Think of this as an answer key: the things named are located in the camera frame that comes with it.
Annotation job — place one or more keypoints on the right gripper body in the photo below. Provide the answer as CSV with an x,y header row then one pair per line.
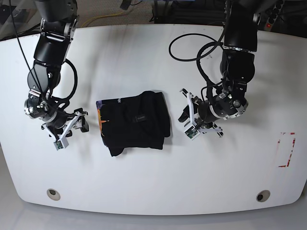
x,y
60,126

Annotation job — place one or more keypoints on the table cable grommet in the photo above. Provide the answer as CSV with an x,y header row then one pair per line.
x,y
53,194
263,196

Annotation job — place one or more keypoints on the red tape rectangle marking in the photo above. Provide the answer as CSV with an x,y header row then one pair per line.
x,y
285,149

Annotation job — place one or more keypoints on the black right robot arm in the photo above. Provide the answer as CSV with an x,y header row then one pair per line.
x,y
58,24

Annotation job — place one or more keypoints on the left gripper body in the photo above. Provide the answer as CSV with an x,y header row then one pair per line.
x,y
200,115

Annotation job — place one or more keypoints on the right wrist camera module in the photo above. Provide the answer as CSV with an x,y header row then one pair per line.
x,y
61,144

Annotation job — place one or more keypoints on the right table cable grommet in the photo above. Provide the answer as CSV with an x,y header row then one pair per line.
x,y
263,196

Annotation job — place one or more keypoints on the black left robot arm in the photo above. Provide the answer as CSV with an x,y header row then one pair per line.
x,y
226,99

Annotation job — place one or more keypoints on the clear plastic bin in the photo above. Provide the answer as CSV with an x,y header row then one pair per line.
x,y
22,11

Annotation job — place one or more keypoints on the left table cable grommet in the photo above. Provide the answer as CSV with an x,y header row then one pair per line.
x,y
53,194

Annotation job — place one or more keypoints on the black graphic T-shirt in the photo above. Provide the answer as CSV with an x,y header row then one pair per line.
x,y
140,121

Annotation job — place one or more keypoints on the power strip with red light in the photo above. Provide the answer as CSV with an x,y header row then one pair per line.
x,y
273,15

